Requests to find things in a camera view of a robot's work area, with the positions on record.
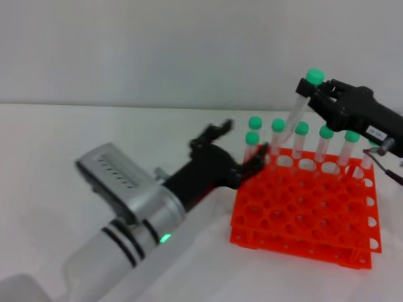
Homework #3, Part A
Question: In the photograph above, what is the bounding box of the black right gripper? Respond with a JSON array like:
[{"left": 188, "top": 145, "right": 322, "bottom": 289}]
[{"left": 295, "top": 78, "right": 403, "bottom": 158}]

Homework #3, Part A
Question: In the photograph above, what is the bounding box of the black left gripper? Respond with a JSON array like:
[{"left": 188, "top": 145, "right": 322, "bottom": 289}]
[{"left": 162, "top": 118, "right": 270, "bottom": 212}]

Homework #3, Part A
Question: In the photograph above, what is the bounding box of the clear test tube green cap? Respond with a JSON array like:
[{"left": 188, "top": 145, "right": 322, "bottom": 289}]
[
  {"left": 244, "top": 131, "right": 261, "bottom": 165},
  {"left": 337, "top": 130, "right": 361, "bottom": 168},
  {"left": 358, "top": 150, "right": 375, "bottom": 186},
  {"left": 292, "top": 121, "right": 310, "bottom": 176},
  {"left": 248, "top": 116, "right": 264, "bottom": 149},
  {"left": 281, "top": 67, "right": 326, "bottom": 143},
  {"left": 270, "top": 118, "right": 287, "bottom": 172},
  {"left": 315, "top": 125, "right": 335, "bottom": 165}
]

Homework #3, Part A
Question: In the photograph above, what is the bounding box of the orange test tube rack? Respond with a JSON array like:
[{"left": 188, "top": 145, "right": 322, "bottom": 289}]
[{"left": 229, "top": 146, "right": 383, "bottom": 271}]

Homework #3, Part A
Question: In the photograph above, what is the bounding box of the grey right wrist cable plug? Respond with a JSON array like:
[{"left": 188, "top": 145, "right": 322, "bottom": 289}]
[{"left": 378, "top": 137, "right": 396, "bottom": 155}]

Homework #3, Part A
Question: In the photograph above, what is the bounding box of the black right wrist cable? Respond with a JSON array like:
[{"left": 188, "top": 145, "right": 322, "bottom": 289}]
[{"left": 361, "top": 146, "right": 403, "bottom": 186}]

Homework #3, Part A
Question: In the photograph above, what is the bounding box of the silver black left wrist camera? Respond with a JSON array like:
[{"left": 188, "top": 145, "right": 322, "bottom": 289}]
[{"left": 74, "top": 142, "right": 165, "bottom": 226}]

